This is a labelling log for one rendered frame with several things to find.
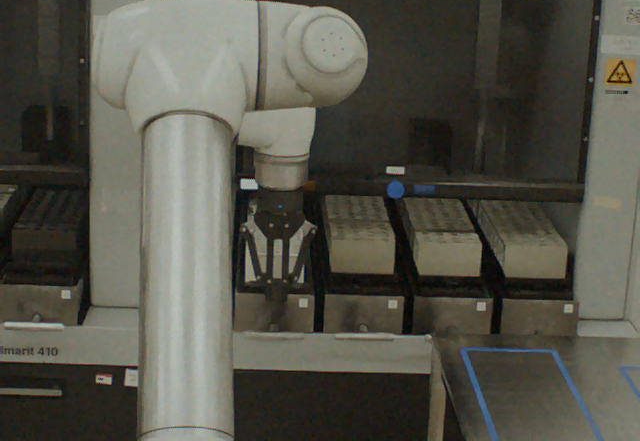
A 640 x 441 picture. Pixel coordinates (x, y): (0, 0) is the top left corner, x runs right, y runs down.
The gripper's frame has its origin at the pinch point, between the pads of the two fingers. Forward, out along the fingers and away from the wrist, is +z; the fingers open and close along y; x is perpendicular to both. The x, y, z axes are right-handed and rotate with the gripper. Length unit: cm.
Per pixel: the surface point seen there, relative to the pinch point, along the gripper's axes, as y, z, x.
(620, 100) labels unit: -58, -34, -11
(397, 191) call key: -20.1, -17.7, -7.5
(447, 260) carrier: -29.9, -4.8, -9.8
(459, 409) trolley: -24, -2, 46
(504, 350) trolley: -34.4, -2.0, 24.6
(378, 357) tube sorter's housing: -18.0, 10.6, -2.1
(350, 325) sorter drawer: -12.9, 4.8, -2.1
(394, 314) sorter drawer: -20.3, 2.6, -2.1
